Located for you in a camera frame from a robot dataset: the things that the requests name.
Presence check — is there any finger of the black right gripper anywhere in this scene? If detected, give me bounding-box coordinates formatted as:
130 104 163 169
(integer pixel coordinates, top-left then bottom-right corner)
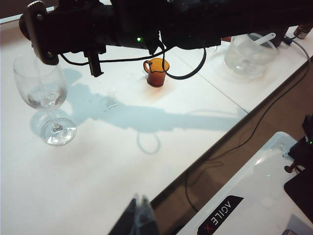
19 14 31 39

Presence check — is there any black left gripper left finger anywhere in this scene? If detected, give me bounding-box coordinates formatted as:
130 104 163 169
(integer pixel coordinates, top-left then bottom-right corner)
108 195 139 235

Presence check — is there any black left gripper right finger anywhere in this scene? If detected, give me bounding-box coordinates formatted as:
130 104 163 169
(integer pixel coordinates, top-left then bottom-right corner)
140 195 161 235

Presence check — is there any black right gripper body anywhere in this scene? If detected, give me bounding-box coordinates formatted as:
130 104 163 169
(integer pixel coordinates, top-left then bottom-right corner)
46 4 157 78

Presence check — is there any small amber measuring cup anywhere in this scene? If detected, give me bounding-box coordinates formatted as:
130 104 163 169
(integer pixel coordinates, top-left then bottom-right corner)
143 58 171 88

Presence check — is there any white AgileX robot base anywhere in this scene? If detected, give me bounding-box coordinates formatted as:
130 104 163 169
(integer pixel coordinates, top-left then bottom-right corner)
175 131 313 235

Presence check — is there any clear stemmed wine glass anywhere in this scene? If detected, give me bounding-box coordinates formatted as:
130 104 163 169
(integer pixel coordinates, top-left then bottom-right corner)
13 52 77 147

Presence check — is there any clear glass bowl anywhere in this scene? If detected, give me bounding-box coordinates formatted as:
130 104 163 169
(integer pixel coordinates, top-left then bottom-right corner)
224 33 278 79

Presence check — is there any red cylindrical bottle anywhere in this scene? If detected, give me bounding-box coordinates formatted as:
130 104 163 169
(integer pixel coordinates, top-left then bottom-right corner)
293 22 313 40

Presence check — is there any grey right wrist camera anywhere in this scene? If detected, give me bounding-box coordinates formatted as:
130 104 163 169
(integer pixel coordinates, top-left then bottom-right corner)
25 0 60 66

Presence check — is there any thin black floor cable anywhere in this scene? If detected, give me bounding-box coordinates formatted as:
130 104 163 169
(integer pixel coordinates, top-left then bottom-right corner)
184 58 312 212

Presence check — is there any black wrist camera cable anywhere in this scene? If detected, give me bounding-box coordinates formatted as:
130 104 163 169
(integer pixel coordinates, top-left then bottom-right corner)
60 30 207 80

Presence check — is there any grey cable with blue plug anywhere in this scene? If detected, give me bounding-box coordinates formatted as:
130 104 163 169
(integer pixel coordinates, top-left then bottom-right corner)
283 35 313 66

